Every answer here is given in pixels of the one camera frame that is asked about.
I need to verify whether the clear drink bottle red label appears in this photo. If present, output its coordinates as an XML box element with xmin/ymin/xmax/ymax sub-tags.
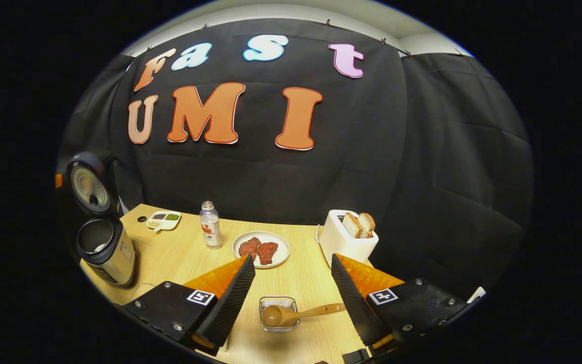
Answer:
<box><xmin>199</xmin><ymin>201</ymin><xmax>223</xmax><ymax>249</ymax></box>

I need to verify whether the white divided grain dish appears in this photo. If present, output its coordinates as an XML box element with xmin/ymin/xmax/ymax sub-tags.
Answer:
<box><xmin>145</xmin><ymin>210</ymin><xmax>182</xmax><ymax>232</ymax></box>

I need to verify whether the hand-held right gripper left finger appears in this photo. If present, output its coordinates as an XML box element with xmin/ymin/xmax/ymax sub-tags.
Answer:
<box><xmin>123</xmin><ymin>254</ymin><xmax>256</xmax><ymax>357</ymax></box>

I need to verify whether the black and silver rice cooker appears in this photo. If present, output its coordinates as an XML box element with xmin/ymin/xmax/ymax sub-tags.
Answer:
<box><xmin>66</xmin><ymin>152</ymin><xmax>137</xmax><ymax>288</ymax></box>

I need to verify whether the white toaster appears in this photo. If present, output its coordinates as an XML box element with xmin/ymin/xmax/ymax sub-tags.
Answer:
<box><xmin>318</xmin><ymin>209</ymin><xmax>379</xmax><ymax>267</ymax></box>

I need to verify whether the toasted bread slice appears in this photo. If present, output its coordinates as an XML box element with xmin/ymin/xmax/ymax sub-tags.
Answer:
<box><xmin>358</xmin><ymin>212</ymin><xmax>376</xmax><ymax>237</ymax></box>
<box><xmin>342</xmin><ymin>212</ymin><xmax>365</xmax><ymax>238</ymax></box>

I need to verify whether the red meat piece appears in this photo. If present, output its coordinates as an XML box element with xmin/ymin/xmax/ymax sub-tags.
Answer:
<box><xmin>238</xmin><ymin>237</ymin><xmax>261</xmax><ymax>261</ymax></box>
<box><xmin>257</xmin><ymin>242</ymin><xmax>279</xmax><ymax>265</ymax></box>

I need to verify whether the wooden spoon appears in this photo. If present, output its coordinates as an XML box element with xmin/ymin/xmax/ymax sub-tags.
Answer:
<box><xmin>262</xmin><ymin>302</ymin><xmax>346</xmax><ymax>328</ymax></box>

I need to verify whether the white round plate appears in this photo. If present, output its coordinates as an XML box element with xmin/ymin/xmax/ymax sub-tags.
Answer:
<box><xmin>232</xmin><ymin>231</ymin><xmax>290</xmax><ymax>269</ymax></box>

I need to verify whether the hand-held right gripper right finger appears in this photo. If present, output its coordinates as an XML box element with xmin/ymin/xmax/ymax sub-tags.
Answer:
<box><xmin>331</xmin><ymin>254</ymin><xmax>473</xmax><ymax>357</ymax></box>

